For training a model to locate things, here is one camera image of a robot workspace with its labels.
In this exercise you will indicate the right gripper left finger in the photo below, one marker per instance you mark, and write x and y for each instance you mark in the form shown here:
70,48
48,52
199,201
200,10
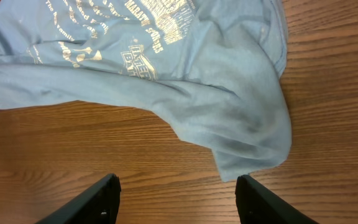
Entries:
98,204

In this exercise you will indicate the light blue t-shirt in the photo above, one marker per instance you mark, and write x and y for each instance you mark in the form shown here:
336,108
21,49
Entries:
210,69

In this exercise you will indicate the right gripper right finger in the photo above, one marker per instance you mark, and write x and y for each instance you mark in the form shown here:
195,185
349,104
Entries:
256,204

